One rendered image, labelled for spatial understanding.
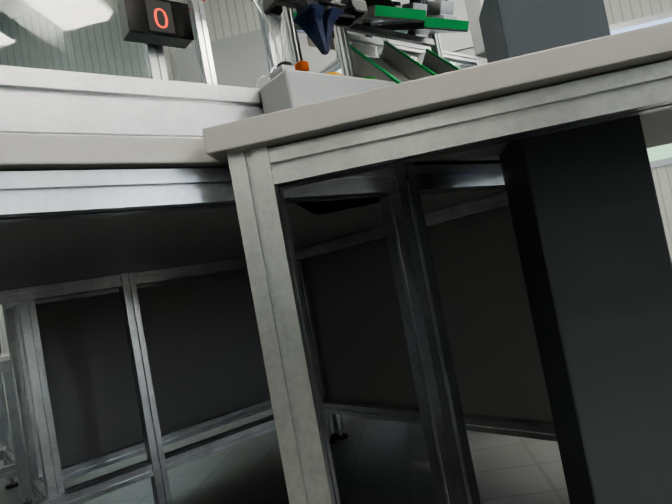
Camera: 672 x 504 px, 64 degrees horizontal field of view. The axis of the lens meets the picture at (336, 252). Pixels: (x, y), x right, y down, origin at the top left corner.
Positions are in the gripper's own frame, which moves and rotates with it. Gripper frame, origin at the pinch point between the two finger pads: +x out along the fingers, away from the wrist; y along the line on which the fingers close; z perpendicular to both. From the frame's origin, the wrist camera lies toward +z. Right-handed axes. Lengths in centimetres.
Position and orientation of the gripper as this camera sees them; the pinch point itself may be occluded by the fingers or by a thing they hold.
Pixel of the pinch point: (322, 34)
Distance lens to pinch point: 101.1
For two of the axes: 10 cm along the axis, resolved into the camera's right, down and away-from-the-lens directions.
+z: 5.8, -1.5, -8.0
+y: 8.0, -1.2, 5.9
